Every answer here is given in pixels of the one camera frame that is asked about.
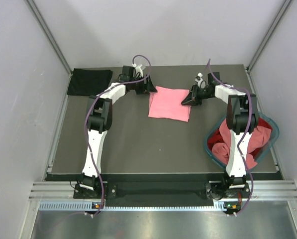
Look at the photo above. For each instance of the right aluminium corner post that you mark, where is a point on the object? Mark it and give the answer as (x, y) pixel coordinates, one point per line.
(286, 4)

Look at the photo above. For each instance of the aluminium frame rail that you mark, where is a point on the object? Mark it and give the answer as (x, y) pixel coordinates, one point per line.
(271, 190)

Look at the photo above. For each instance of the slotted grey cable duct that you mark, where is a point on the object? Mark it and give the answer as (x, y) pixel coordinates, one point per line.
(93, 207)

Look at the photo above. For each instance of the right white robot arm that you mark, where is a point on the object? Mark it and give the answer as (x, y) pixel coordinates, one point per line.
(241, 120)

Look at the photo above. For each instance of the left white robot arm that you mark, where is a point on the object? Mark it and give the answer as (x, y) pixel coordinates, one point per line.
(99, 118)

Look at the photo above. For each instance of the teal laundry basket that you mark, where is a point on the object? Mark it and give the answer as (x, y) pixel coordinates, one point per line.
(262, 152)

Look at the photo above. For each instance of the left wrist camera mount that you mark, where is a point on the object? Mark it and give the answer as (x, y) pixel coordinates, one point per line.
(138, 70)

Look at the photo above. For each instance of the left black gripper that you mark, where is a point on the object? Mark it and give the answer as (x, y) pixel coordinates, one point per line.
(147, 88)

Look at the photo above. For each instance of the aluminium corner post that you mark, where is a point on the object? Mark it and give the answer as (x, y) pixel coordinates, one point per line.
(286, 4)
(47, 32)

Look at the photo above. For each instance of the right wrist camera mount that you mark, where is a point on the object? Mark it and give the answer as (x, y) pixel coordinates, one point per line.
(201, 83)

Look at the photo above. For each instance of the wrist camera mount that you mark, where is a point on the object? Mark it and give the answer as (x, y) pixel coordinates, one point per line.
(201, 83)
(138, 70)

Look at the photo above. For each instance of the red shirt in basket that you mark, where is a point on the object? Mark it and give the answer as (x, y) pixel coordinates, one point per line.
(259, 138)

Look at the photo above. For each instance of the folded black t shirt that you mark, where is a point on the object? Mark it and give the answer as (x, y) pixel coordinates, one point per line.
(88, 82)

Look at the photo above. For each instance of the left aluminium corner post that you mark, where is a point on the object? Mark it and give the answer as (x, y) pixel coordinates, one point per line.
(47, 32)

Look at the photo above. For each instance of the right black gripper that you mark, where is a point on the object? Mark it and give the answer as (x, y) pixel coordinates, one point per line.
(192, 99)

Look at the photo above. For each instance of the pink shirt in basket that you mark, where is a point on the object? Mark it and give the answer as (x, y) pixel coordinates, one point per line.
(219, 143)

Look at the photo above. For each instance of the pink t shirt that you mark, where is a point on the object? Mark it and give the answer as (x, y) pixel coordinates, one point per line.
(166, 104)

